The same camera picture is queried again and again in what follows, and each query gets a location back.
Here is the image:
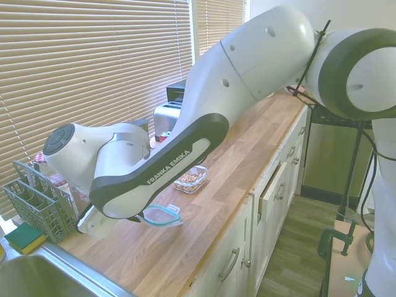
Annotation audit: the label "clear lid with teal seal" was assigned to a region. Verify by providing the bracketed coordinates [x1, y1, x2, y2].
[140, 203, 184, 229]

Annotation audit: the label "wide beige window blind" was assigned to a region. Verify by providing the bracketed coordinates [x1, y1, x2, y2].
[0, 0, 195, 221]

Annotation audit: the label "wooden mounting board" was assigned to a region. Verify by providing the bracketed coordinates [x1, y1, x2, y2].
[324, 218, 374, 297]

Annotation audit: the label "silver toaster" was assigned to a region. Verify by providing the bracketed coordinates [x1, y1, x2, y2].
[153, 101, 184, 142]

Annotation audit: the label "stainless steel sink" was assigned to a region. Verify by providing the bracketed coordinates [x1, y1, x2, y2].
[0, 241, 137, 297]

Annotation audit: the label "black metal stand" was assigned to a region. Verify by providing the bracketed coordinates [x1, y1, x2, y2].
[286, 84, 376, 221]

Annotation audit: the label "square cereal pieces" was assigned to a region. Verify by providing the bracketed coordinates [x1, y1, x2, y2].
[176, 171, 205, 190]

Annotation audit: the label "glass food container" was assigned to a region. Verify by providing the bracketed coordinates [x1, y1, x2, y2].
[172, 165, 209, 196]

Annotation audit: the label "jar with red checkered lid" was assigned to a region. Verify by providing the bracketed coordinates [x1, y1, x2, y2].
[33, 151, 48, 174]

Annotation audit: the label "white kitchen cabinet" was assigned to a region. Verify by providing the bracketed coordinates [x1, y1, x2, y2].
[185, 105, 312, 297]

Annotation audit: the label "jar with red label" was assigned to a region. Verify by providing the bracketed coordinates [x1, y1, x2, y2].
[48, 172, 71, 194]

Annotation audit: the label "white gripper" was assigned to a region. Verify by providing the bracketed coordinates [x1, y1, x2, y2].
[75, 203, 147, 240]

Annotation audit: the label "green clamp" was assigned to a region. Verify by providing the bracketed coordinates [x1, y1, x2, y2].
[317, 217, 359, 258]

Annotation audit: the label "long silver cabinet handle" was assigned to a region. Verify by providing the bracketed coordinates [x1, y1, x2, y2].
[217, 246, 241, 283]

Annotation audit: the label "yellow and green sponge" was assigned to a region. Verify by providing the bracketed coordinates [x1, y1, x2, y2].
[3, 222, 48, 256]

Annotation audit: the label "black cable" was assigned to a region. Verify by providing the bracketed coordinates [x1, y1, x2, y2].
[359, 126, 396, 233]

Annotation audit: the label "narrow beige window blind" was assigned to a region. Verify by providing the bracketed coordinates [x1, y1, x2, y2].
[196, 0, 246, 60]

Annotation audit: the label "grey plastic cutlery basket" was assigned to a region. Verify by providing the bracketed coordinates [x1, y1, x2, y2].
[2, 160, 79, 245]

